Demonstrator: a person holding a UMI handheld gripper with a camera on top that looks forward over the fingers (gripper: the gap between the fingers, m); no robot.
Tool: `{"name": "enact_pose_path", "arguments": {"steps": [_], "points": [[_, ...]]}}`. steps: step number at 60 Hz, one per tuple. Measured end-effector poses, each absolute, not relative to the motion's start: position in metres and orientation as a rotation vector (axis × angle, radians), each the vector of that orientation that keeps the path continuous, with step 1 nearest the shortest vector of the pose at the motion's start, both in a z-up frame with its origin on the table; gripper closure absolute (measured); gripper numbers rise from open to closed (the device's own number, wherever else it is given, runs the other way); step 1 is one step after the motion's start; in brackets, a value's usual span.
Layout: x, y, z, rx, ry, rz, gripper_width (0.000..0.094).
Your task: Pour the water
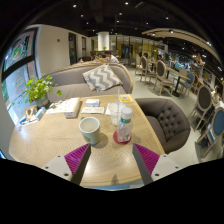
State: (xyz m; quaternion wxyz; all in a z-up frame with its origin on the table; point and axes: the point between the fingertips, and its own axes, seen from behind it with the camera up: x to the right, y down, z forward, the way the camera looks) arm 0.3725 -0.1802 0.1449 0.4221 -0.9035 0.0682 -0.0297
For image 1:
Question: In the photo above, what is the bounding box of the white tissue box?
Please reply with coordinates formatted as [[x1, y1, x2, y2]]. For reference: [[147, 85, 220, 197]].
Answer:
[[63, 97, 82, 119]]

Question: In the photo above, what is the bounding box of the grey white chevron pillow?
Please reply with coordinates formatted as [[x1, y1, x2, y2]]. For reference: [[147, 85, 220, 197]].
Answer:
[[82, 64, 124, 93]]

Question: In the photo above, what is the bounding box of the pale green ceramic mug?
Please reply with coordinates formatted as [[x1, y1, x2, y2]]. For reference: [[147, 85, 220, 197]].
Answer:
[[78, 116, 102, 146]]

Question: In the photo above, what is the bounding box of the clear drinking straw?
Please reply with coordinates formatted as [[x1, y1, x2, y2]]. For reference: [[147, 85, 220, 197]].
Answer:
[[116, 87, 121, 116]]

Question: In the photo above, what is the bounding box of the framed colourful wall poster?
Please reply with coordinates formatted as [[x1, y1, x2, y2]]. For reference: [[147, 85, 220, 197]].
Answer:
[[2, 28, 38, 71]]

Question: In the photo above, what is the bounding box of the group of ceiling lights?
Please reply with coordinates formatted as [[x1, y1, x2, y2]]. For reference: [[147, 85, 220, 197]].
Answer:
[[71, 1, 211, 46]]

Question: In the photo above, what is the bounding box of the green potted plant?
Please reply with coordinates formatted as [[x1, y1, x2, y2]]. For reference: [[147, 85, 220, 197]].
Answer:
[[23, 74, 63, 108]]

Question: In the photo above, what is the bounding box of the dark dining table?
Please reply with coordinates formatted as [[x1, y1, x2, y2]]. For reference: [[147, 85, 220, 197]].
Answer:
[[166, 66, 188, 98]]

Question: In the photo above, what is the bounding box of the white paper napkin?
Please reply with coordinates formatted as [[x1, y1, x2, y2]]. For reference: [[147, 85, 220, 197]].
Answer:
[[104, 102, 114, 116]]

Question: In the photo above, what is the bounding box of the flat round red coaster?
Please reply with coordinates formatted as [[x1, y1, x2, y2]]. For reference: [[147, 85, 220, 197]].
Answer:
[[112, 130, 133, 145]]

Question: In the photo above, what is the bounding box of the clear plastic cup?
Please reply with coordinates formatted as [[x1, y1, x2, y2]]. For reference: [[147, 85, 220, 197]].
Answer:
[[109, 101, 127, 127]]

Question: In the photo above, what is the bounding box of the white printed menu sheet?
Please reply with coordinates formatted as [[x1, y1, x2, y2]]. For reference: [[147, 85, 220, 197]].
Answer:
[[80, 106, 105, 115]]

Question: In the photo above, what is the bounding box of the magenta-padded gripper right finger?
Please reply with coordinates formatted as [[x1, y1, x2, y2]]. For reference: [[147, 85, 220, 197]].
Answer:
[[132, 143, 184, 186]]

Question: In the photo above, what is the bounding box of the clear plastic water bottle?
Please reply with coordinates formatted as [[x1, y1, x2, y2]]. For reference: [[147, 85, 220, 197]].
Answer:
[[116, 106, 134, 144]]

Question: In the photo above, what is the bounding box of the small blue white box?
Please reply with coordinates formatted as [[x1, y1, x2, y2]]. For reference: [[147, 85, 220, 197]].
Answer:
[[84, 98, 101, 108]]

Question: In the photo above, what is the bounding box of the grey upholstered sofa bench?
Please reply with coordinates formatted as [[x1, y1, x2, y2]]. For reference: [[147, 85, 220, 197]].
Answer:
[[44, 60, 134, 103]]

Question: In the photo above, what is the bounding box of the small yellow card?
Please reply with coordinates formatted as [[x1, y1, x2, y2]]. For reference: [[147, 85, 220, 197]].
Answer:
[[118, 94, 134, 103]]

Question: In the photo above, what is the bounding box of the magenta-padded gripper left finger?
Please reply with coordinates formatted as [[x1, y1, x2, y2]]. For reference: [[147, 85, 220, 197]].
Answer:
[[41, 143, 92, 186]]

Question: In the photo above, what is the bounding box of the round white column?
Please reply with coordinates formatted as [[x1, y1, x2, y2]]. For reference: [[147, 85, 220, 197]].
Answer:
[[97, 31, 110, 52]]

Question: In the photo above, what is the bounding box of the dark grey tufted armchair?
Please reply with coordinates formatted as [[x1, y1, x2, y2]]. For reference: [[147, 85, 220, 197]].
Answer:
[[134, 97, 192, 154]]

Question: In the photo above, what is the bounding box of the person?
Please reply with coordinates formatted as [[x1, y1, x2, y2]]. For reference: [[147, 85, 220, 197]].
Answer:
[[103, 50, 120, 64]]

